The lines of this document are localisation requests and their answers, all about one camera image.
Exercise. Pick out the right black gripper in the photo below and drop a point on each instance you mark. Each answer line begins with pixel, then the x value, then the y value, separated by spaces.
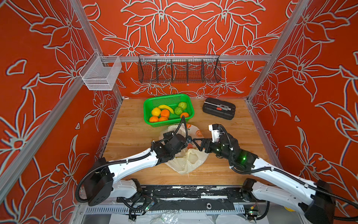
pixel 202 140

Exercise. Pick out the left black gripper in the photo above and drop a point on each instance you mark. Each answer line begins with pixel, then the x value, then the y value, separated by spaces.
pixel 170 134

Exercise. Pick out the translucent printed plastic bag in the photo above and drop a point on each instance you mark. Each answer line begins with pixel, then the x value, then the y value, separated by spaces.
pixel 190 158

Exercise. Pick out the orange toy tangerine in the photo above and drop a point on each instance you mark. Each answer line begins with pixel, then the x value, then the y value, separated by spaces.
pixel 162 119

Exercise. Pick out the orange toy fruit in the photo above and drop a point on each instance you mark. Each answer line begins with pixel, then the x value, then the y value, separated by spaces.
pixel 153 119

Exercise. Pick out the yellow toy lemon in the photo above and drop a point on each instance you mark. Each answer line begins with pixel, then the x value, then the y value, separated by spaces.
pixel 156 112

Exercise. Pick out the yellow-green toy starfruit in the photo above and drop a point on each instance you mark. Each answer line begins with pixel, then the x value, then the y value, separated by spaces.
pixel 178 110

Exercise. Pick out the green toy fruit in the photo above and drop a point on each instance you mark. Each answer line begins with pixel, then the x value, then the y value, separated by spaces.
pixel 182 105

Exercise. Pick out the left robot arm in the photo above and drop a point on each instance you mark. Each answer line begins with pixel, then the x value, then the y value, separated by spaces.
pixel 101 181

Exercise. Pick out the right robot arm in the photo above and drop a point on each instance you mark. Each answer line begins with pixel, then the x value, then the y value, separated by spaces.
pixel 314 200

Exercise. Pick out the green plastic basket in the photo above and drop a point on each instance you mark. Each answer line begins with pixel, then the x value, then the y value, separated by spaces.
pixel 171 101

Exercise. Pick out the black tool case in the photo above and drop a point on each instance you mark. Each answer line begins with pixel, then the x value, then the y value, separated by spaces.
pixel 219 108

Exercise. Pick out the yellow toy banana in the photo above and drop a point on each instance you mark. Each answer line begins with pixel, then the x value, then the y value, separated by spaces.
pixel 166 107

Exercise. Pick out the crumpled clear plastic scrap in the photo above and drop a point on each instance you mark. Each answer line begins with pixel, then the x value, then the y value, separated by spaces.
pixel 165 218

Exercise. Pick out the yellow tape roll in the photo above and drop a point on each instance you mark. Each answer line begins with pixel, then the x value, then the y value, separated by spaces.
pixel 290 210

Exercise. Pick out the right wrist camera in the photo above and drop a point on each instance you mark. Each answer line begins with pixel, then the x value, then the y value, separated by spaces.
pixel 215 132

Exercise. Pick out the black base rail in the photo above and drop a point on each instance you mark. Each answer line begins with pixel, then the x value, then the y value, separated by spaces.
pixel 196 198

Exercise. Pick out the black wire wall basket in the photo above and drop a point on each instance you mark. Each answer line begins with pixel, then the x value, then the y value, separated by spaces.
pixel 179 68

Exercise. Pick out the clear plastic wall bin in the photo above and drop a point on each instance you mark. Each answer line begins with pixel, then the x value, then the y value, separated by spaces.
pixel 100 73

